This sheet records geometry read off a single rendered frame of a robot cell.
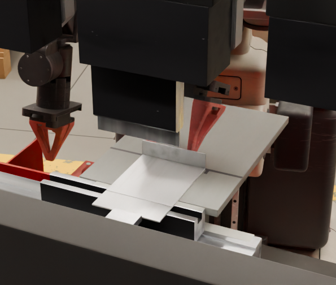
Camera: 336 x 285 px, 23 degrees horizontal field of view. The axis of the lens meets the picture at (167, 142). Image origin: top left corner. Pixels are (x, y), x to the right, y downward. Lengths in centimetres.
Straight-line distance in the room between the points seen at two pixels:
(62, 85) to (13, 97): 224
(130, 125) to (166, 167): 12
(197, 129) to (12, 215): 70
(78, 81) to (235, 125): 267
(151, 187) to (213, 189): 7
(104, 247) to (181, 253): 3
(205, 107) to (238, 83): 63
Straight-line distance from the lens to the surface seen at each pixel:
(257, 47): 165
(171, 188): 96
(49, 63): 132
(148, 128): 89
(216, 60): 81
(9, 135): 331
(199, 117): 98
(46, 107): 141
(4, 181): 106
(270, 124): 112
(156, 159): 102
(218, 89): 103
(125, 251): 27
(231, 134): 109
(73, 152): 315
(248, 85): 160
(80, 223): 29
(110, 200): 94
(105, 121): 92
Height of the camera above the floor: 150
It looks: 28 degrees down
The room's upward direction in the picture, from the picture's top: straight up
